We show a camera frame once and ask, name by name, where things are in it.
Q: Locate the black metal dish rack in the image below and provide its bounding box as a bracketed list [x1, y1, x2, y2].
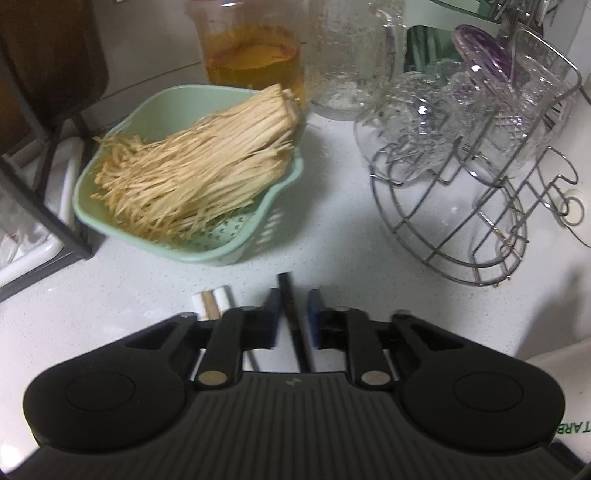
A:
[0, 28, 109, 303]

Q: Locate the green utensil holder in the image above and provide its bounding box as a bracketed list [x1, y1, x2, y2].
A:
[406, 0, 504, 63]

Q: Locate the beige wooden chopstick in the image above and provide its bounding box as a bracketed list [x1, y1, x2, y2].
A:
[204, 289, 260, 374]

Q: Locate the upturned glass goblet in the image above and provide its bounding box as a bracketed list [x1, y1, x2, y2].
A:
[480, 28, 578, 178]

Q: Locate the tall textured glass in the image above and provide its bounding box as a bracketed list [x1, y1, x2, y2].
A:
[305, 0, 409, 121]

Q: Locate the red lid plastic jar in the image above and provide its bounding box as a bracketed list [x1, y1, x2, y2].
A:
[185, 0, 308, 109]

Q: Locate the black chopstick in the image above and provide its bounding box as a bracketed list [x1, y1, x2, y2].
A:
[276, 272, 314, 374]

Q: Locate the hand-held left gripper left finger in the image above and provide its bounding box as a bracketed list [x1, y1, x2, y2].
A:
[124, 288, 281, 389]

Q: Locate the steel wire cup rack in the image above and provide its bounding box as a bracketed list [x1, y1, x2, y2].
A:
[368, 60, 583, 288]

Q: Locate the white rack tray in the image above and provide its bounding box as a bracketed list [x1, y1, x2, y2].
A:
[0, 152, 79, 287]

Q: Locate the green colander basket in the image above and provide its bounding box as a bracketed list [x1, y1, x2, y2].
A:
[73, 84, 305, 267]

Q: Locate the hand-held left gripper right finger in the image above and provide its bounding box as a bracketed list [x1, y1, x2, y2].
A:
[308, 289, 467, 389]

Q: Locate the purple lid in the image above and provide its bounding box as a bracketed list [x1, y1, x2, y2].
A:
[451, 24, 514, 81]

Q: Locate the enoki mushroom bundle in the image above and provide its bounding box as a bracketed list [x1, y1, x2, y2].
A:
[92, 83, 301, 243]

